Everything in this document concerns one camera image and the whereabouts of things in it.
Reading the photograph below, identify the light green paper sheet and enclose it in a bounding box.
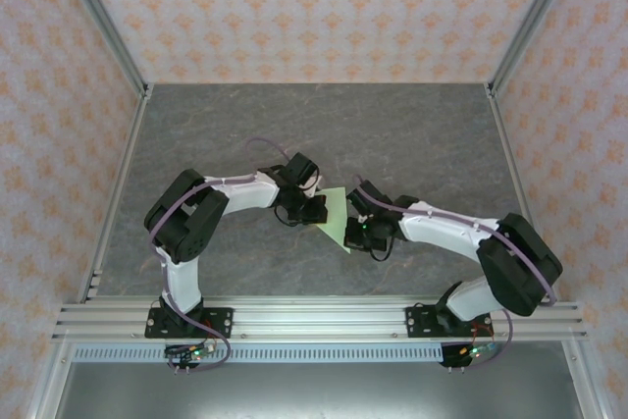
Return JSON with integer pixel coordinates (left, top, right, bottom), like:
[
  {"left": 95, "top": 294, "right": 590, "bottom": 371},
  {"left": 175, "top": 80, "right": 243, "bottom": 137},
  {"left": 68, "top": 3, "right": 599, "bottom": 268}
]
[{"left": 315, "top": 185, "right": 355, "bottom": 256}]

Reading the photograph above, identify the grey metal sheet panel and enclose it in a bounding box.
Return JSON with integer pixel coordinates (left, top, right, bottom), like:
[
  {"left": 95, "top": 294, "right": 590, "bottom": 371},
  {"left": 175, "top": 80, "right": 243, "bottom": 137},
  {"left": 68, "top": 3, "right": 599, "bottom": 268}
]
[{"left": 56, "top": 362, "right": 588, "bottom": 419}]

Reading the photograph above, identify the small circuit board with LEDs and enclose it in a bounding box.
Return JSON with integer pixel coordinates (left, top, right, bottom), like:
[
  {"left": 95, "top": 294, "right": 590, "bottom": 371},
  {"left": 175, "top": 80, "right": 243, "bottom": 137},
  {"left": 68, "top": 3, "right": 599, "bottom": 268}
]
[
  {"left": 444, "top": 342, "right": 497, "bottom": 362},
  {"left": 164, "top": 342, "right": 217, "bottom": 362}
]

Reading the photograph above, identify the left gripper short black cable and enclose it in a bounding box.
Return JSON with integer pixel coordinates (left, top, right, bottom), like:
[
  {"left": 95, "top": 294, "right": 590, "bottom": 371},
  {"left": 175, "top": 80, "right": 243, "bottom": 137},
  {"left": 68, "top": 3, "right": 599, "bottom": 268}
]
[{"left": 272, "top": 201, "right": 301, "bottom": 228}]

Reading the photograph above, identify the gripper short black cable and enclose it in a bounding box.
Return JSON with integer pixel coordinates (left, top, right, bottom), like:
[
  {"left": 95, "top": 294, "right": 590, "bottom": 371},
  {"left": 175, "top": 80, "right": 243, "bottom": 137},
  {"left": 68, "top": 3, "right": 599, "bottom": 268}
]
[
  {"left": 367, "top": 236, "right": 399, "bottom": 263},
  {"left": 272, "top": 201, "right": 301, "bottom": 228}
]

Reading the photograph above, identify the right gripper short black cable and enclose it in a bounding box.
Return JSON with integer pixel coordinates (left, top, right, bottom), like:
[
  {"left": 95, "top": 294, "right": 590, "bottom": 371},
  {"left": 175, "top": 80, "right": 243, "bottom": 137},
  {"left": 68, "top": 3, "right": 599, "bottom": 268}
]
[{"left": 367, "top": 236, "right": 399, "bottom": 263}]

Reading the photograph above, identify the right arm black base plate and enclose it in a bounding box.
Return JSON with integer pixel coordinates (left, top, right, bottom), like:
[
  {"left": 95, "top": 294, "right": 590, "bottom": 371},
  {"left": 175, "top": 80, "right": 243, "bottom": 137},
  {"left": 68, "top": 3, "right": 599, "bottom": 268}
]
[{"left": 404, "top": 304, "right": 495, "bottom": 340}]

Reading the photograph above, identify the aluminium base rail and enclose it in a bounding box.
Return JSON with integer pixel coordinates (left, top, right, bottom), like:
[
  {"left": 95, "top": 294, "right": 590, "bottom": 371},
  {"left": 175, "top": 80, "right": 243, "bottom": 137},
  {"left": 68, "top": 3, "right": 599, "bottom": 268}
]
[{"left": 51, "top": 294, "right": 588, "bottom": 341}]

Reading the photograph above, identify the slotted grey cable duct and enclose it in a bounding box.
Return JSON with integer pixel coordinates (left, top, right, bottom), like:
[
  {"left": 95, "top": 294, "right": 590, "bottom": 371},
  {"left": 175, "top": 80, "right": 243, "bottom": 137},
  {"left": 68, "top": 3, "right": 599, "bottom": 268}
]
[{"left": 73, "top": 344, "right": 445, "bottom": 364}]

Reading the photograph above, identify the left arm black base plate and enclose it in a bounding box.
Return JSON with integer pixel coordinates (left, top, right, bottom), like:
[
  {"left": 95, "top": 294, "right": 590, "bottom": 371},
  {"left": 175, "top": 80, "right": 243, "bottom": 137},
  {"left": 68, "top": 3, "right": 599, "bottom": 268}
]
[{"left": 144, "top": 306, "right": 235, "bottom": 340}]

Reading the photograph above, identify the aluminium side rail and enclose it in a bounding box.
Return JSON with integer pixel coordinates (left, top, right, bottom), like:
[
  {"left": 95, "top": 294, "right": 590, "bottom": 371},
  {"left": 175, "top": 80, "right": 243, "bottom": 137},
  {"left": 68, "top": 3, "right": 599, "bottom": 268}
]
[
  {"left": 78, "top": 94, "right": 153, "bottom": 302},
  {"left": 485, "top": 84, "right": 560, "bottom": 302}
]

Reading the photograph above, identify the aluminium frame post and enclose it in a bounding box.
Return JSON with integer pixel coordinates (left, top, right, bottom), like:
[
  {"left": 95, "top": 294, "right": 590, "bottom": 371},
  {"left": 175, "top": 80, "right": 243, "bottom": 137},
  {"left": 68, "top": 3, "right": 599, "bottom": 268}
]
[
  {"left": 51, "top": 0, "right": 151, "bottom": 99},
  {"left": 485, "top": 0, "right": 585, "bottom": 96}
]

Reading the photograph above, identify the aluminium frame leg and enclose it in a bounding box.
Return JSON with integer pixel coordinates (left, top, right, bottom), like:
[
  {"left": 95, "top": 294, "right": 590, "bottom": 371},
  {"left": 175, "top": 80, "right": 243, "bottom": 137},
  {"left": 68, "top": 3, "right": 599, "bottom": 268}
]
[
  {"left": 24, "top": 340, "right": 75, "bottom": 419},
  {"left": 562, "top": 340, "right": 609, "bottom": 419}
]

